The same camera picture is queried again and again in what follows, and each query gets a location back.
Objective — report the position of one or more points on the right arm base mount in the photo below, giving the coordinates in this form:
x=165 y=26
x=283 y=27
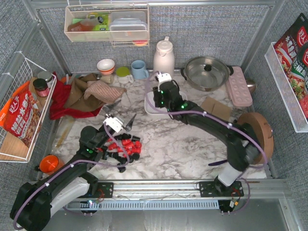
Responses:
x=209 y=188

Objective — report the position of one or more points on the white orange striped bowl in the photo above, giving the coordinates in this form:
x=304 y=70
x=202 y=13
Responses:
x=106 y=66

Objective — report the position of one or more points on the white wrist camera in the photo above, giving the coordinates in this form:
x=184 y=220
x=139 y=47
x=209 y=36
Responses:
x=114 y=122
x=162 y=77

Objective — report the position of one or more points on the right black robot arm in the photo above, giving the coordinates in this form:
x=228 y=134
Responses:
x=241 y=141

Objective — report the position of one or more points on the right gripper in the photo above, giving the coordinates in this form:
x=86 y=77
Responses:
x=157 y=96

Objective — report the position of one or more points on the white thermos jug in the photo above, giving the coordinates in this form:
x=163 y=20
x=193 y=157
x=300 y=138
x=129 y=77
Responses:
x=164 y=59

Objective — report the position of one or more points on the green lid white cup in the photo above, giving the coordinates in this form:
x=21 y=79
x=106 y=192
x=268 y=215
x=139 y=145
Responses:
x=123 y=75

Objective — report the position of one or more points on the brown cloth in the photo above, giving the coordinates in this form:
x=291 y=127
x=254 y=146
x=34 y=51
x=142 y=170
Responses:
x=76 y=98

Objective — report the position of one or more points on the pink striped cloth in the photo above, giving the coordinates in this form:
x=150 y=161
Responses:
x=103 y=92

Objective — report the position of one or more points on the pink egg tray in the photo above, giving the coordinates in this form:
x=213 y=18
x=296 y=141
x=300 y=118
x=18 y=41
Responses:
x=237 y=88

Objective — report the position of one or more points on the orange cup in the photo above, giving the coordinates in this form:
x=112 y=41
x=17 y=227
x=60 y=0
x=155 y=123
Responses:
x=49 y=165

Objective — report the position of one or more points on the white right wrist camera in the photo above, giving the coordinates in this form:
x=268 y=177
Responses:
x=162 y=77

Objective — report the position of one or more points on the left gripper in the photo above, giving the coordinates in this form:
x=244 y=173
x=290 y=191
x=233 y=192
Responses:
x=101 y=134

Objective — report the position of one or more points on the white rectangular storage basket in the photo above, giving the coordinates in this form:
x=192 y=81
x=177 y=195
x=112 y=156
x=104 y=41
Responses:
x=151 y=110

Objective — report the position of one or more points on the blue mug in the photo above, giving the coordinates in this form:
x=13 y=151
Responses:
x=138 y=69

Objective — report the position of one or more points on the purple knife handle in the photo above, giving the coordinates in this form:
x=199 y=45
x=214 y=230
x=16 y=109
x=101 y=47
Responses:
x=217 y=163

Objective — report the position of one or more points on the brown cardboard piece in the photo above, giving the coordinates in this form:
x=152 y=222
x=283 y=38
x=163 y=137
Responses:
x=216 y=108

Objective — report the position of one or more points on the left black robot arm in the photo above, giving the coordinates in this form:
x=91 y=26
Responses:
x=36 y=203

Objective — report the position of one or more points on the clear plastic food container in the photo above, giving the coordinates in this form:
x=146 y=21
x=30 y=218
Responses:
x=128 y=26

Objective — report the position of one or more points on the steel pot with lid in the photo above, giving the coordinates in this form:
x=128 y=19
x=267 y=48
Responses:
x=206 y=73

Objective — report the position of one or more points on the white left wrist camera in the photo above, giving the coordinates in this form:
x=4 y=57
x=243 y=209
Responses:
x=114 y=122

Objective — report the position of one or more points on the red cloth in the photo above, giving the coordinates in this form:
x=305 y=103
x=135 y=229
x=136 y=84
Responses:
x=59 y=97

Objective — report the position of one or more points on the red seasoning packet left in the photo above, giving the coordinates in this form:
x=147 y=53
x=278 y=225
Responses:
x=19 y=117

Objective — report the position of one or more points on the silver lid jar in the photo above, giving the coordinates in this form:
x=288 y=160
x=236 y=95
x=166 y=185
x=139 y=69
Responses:
x=47 y=76

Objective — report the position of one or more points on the left white wire basket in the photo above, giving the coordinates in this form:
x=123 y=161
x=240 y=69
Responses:
x=13 y=149

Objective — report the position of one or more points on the dark lid jar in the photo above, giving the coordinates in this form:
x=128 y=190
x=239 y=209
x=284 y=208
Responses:
x=41 y=87

